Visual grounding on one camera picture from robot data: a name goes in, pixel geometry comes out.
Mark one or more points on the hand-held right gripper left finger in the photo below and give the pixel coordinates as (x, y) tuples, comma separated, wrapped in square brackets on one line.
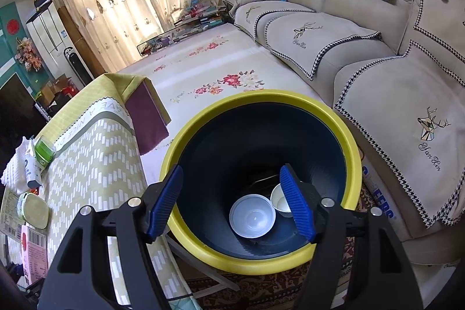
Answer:
[(165, 201)]

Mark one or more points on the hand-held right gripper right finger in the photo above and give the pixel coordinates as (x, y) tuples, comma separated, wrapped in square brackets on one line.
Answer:
[(296, 204)]

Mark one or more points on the yellow-rimmed dark blue trash bin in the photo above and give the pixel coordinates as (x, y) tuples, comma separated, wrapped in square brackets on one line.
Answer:
[(254, 135)]

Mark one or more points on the white paper cup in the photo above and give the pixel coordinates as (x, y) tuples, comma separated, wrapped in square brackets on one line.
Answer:
[(279, 201)]

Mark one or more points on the white plastic bowl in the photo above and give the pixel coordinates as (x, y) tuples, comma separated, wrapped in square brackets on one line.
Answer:
[(250, 219)]

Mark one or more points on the purple cloth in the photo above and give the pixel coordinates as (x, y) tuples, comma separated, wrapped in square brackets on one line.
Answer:
[(145, 121)]

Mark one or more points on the white printed carton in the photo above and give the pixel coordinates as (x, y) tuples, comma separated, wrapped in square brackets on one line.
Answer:
[(377, 186)]

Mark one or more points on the red patterned rug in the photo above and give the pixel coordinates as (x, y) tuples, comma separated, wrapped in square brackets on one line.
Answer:
[(269, 292)]

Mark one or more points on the green-lidded round tin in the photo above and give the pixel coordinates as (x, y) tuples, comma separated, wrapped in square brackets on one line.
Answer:
[(34, 212)]

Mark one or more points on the white tube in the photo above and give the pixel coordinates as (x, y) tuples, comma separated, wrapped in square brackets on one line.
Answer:
[(32, 172)]

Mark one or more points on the deer-print sofa covers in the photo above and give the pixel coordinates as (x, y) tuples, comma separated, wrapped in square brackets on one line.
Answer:
[(399, 106)]

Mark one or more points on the pink box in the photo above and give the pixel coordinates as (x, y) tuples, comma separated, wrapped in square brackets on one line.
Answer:
[(34, 259)]

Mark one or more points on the open cardboard boxes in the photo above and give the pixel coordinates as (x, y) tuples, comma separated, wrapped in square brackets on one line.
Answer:
[(58, 90)]

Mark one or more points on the printed paper packet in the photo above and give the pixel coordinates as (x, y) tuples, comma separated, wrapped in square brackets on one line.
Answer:
[(11, 215)]

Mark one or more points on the white floral mat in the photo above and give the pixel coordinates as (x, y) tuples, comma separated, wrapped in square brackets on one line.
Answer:
[(218, 52)]

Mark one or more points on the long curved mirror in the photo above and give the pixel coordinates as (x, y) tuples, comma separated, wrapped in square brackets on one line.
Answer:
[(160, 43)]

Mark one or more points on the black tower fan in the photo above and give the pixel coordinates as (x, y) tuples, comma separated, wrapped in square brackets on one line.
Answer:
[(76, 66)]

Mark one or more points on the black television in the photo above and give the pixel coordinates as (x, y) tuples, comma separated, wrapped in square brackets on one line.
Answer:
[(18, 106)]

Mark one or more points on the brown wooden panel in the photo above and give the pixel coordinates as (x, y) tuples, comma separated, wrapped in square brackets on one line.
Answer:
[(83, 41)]

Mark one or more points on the stack of books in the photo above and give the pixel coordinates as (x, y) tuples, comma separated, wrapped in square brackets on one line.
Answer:
[(201, 17)]

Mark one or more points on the beige sofa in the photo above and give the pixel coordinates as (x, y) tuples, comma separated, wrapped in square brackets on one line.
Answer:
[(363, 23)]

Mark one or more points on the artificial flower bunch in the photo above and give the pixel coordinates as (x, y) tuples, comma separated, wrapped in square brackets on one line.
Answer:
[(29, 54)]

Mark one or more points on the red round ornament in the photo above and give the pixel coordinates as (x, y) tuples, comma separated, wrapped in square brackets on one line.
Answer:
[(13, 26)]

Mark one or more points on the white metal table frame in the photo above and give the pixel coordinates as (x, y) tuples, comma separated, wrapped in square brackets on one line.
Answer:
[(203, 270)]

